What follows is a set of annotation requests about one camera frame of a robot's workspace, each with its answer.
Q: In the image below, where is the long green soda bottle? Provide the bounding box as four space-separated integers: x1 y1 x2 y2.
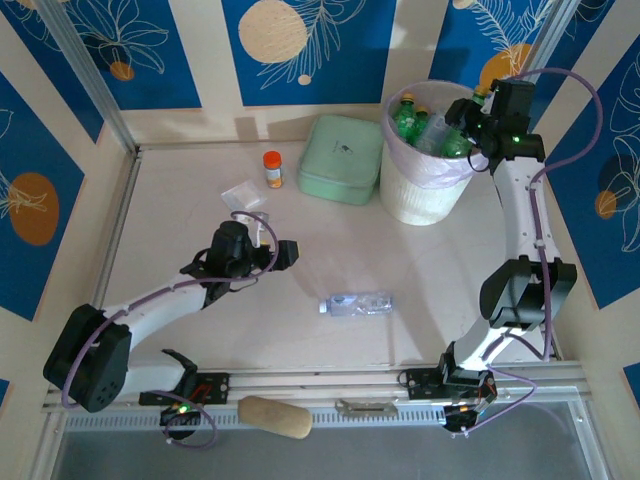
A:
439 83 494 159

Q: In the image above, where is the soda water bottle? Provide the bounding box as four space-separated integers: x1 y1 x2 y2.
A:
414 112 451 154

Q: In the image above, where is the green plastic bottle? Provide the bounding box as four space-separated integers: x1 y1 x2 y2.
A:
412 104 436 139
392 92 424 144

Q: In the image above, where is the white trash bin pink liner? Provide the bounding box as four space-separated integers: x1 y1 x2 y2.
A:
382 79 501 190

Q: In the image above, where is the white ribbed waste bin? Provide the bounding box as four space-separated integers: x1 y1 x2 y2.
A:
378 149 474 226

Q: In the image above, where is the small clear plastic bag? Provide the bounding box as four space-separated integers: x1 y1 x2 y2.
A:
220 180 266 217

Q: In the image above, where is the orange capped pill bottle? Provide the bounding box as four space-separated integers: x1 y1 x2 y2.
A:
262 150 285 190

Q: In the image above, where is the clear bottle pale label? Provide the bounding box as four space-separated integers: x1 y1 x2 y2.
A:
318 291 394 317

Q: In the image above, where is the green plastic lidded box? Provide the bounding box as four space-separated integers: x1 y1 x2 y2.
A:
297 114 386 207

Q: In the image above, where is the small circuit board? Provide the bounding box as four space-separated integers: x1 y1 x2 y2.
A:
442 402 496 432
158 403 205 427

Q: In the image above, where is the metal latch plate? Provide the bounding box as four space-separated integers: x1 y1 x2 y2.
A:
334 398 400 416

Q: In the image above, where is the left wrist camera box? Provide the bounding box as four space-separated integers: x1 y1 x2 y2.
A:
247 210 274 249

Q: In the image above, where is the aluminium frame post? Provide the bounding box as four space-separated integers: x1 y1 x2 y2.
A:
492 0 584 151
37 0 142 157

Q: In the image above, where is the aluminium side rail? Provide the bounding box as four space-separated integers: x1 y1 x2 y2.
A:
69 149 144 374
489 152 564 364

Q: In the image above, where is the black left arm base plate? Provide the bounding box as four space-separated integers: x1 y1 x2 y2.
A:
138 372 231 406

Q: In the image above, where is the aluminium frame rail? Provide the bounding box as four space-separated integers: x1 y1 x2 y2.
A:
43 363 594 412

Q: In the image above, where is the beige wooden handle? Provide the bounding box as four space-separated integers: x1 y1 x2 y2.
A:
236 395 314 440

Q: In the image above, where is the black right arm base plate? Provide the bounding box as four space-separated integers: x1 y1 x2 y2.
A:
399 368 499 401

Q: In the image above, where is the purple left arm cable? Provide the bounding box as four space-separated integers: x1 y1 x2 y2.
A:
60 210 280 449

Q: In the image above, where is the grey slotted cable duct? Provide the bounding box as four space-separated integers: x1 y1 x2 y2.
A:
62 407 584 432

